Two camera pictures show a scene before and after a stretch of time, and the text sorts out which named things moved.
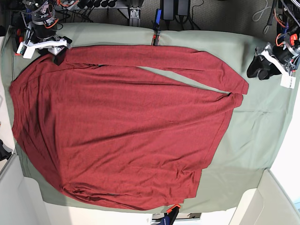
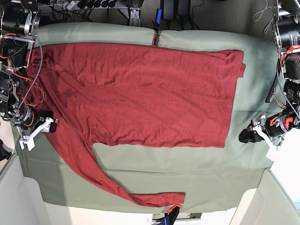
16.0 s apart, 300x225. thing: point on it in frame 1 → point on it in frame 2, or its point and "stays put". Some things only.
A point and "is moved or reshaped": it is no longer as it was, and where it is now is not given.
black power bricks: x=168 y=9 stays put
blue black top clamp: x=156 y=37 stays put
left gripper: x=57 y=48 → x=46 y=123
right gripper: x=282 y=59 → x=273 y=127
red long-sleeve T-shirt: x=109 y=132 is moved or reshaped
